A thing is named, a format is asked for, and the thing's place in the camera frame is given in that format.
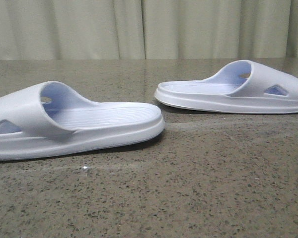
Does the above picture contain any beige pleated curtain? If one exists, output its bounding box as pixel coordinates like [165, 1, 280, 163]
[0, 0, 298, 60]

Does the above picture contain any light blue slipper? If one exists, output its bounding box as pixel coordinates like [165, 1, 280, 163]
[155, 60, 298, 114]
[0, 81, 164, 161]

